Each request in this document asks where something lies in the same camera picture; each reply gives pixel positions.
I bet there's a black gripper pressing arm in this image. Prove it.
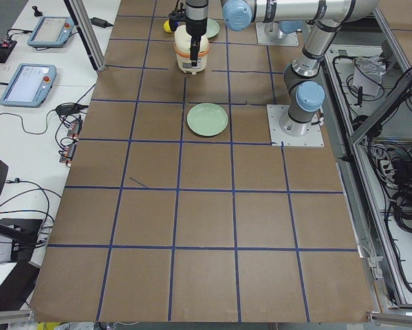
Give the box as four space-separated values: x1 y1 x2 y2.
185 0 208 67

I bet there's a robot arm near yellow toy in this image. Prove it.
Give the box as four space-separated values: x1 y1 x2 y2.
221 0 378 78

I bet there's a green plate near yellow toy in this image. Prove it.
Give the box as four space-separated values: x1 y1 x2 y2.
206 19 220 39

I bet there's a yellow toy pepper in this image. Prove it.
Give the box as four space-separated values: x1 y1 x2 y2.
163 20 175 34

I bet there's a green plate far from toy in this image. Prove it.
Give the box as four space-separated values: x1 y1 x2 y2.
186 103 228 137

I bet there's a black power adapter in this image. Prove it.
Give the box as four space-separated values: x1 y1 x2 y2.
90 17 113 28

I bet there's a blue teach pendant far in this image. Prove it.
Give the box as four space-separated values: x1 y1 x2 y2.
28 16 74 47

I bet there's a blue teach pendant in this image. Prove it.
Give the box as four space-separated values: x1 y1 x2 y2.
0 63 57 108
28 16 74 47

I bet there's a blue teach pendant near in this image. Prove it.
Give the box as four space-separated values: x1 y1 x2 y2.
0 63 57 108

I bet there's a white rice cooker orange handle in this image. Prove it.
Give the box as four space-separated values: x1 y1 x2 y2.
173 24 211 75

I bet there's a second white robot base plate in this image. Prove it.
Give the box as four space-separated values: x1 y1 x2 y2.
256 21 301 47

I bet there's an aluminium frame post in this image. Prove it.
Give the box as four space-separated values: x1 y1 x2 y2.
63 0 106 72

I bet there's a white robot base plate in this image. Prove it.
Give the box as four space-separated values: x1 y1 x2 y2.
267 104 325 148

